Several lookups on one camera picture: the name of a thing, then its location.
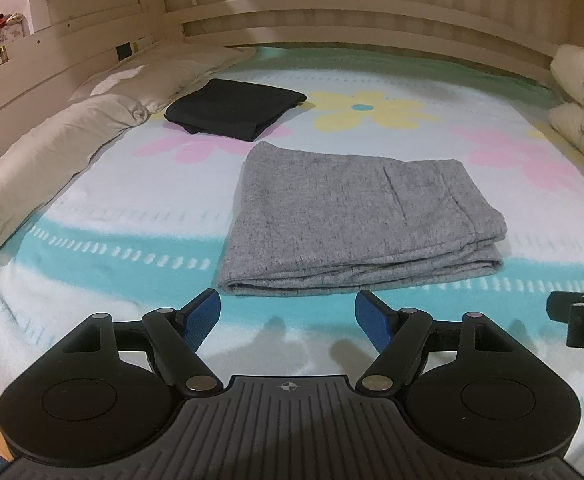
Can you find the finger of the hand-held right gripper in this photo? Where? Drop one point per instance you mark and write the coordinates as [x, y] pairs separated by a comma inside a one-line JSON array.
[[558, 306]]

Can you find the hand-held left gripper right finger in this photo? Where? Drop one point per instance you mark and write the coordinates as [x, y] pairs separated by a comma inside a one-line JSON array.
[[372, 320]]

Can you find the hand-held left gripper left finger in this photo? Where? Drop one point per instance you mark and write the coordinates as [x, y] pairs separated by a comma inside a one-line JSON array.
[[201, 317]]

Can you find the grey pants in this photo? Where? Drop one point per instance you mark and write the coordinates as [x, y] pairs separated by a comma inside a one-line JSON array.
[[352, 210]]

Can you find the floral bed blanket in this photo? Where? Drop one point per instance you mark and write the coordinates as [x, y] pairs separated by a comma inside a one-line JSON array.
[[121, 220]]

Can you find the black folded garment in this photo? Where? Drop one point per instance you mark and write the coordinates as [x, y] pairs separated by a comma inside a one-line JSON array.
[[231, 107]]

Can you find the cream long pillow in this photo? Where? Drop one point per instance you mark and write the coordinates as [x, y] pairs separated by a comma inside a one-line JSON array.
[[46, 160]]

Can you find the cream flat pillow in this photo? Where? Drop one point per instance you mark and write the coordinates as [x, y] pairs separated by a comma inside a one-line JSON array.
[[161, 70]]

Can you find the patterned white box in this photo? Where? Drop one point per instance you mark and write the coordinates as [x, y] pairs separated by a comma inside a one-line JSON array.
[[12, 29]]

